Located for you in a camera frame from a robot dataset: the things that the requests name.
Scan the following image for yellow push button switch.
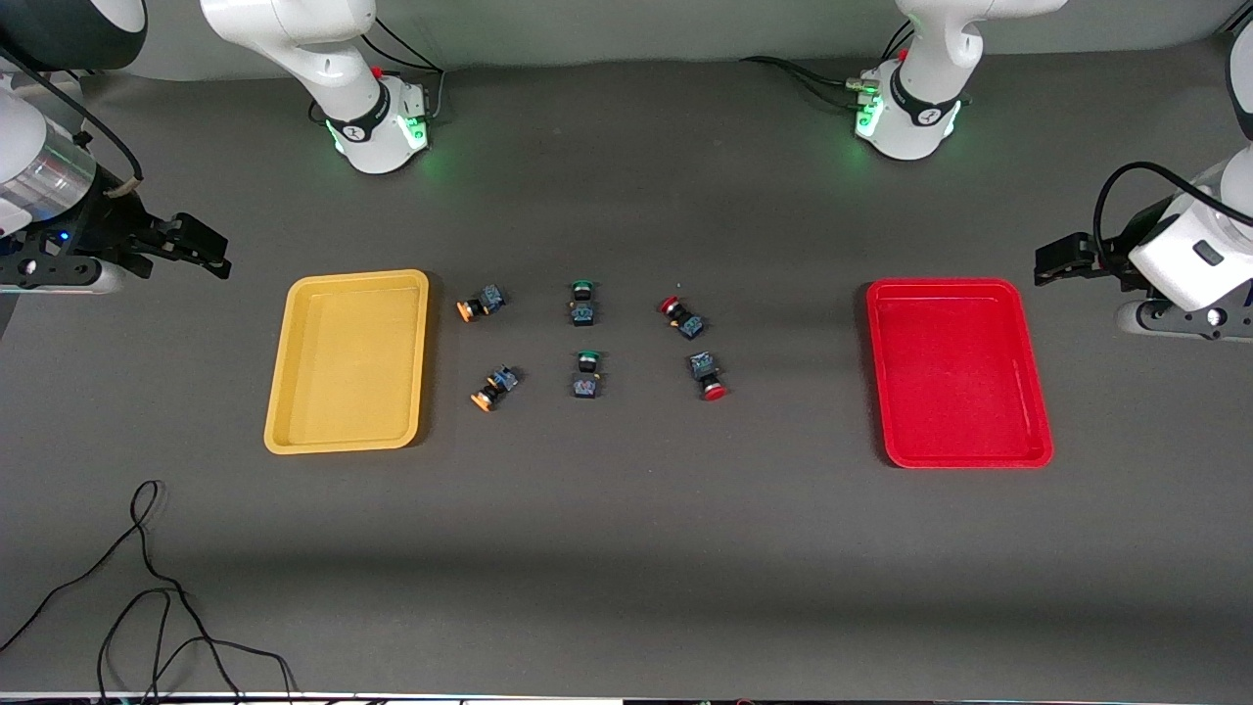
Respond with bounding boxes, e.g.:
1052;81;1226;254
470;366;523;413
456;284;507;323

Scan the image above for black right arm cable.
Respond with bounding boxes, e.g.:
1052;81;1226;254
0;44;145;202

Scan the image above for thin black loose cable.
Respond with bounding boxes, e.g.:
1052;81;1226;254
0;479;297;705

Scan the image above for red push button switch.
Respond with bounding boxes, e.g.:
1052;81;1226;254
659;296;708;340
688;352;728;402

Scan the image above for black left arm base cables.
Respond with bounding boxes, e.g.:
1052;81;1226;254
739;20;916;111

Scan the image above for dark grey table cloth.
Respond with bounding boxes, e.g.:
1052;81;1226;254
0;39;1253;698

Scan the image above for red plastic tray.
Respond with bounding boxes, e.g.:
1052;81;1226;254
866;278;1055;470

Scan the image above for black arm base cables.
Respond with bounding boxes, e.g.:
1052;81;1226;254
308;15;448;128
739;20;916;111

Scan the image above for black right arm base cables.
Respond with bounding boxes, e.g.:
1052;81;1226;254
308;15;448;128

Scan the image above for yellow plastic tray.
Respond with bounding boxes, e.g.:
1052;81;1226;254
263;269;431;456

